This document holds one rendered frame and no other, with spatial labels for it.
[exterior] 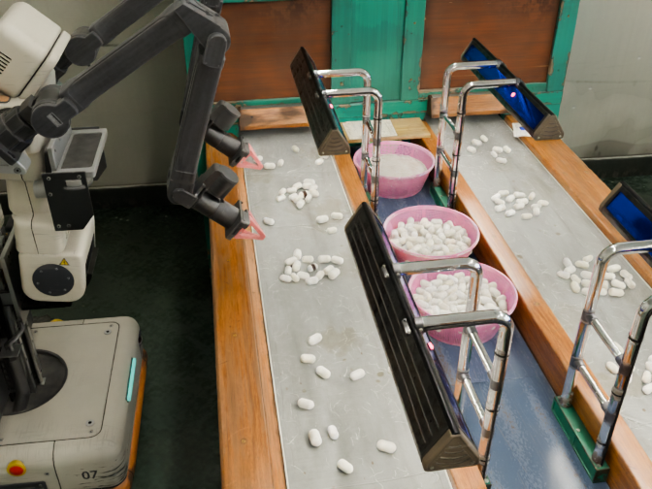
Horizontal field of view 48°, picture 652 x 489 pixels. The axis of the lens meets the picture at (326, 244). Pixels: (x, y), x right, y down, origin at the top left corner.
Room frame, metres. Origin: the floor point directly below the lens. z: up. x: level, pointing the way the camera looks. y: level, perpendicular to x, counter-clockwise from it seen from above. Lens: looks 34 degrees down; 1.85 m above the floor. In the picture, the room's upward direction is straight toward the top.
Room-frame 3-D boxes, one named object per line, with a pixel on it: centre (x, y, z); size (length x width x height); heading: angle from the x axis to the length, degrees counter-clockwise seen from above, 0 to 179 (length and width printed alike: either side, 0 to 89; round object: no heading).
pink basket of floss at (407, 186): (2.14, -0.22, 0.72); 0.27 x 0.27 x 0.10
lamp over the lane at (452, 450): (0.97, -0.13, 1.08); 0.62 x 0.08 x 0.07; 9
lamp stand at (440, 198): (1.99, -0.45, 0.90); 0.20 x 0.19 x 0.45; 9
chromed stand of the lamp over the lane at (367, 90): (1.93, -0.05, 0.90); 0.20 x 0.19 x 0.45; 9
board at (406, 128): (2.35, -0.19, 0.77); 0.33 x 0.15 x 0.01; 99
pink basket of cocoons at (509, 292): (1.43, -0.34, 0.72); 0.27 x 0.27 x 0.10
